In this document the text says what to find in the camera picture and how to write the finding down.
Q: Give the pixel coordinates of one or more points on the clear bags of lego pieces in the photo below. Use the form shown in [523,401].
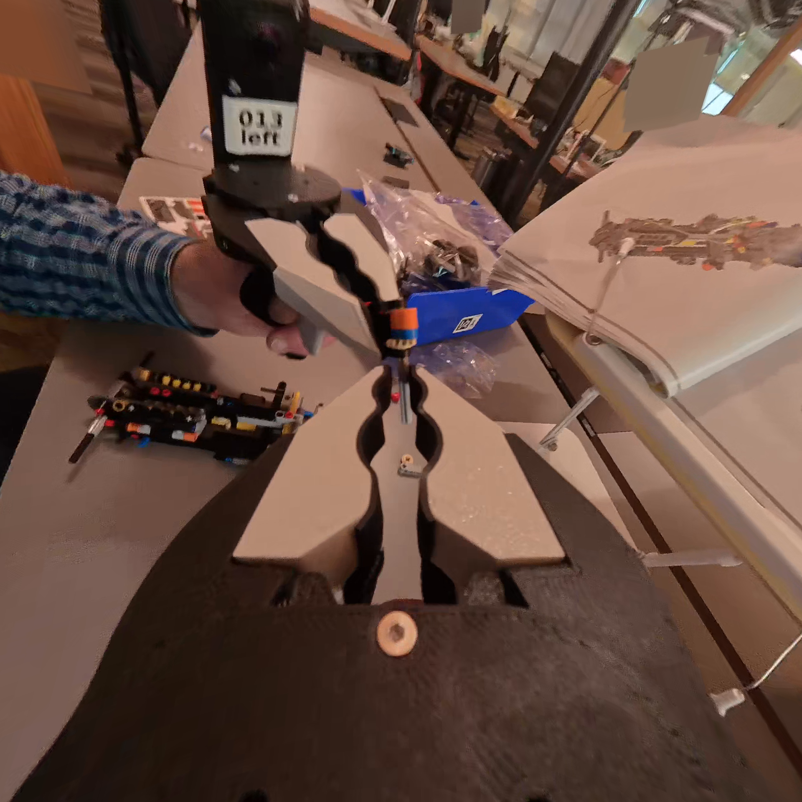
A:
[438,238]

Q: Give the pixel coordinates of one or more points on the blue labelled parts bin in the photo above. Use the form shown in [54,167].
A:
[451,313]

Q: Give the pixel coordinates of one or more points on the empty clear plastic bag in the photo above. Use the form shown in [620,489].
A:
[457,366]

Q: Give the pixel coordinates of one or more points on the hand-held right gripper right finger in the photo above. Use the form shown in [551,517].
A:
[495,501]

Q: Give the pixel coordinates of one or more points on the black metal post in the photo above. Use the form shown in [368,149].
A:
[564,125]

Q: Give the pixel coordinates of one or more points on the orange lego connector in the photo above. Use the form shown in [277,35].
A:
[404,319]

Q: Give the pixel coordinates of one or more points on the small black teal device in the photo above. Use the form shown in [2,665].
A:
[398,153]

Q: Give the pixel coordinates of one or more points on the wooden cabinet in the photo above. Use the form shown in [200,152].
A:
[25,131]

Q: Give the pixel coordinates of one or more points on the partly built lego chassis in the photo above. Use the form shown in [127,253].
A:
[188,413]

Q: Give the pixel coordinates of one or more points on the person's left hand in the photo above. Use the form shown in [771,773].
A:
[207,288]

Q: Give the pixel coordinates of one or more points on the small black lego assembly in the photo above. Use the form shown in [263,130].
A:
[401,351]

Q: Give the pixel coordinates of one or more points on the lego sticker sheet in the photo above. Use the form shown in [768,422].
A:
[169,210]

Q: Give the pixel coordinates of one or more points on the white book stand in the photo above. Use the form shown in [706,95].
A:
[689,470]

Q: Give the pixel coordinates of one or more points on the lego instruction booklet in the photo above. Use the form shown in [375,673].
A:
[689,301]

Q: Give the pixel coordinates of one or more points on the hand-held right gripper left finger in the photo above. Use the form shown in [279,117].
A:
[301,501]

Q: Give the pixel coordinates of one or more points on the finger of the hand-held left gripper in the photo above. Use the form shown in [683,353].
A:
[369,250]
[313,294]

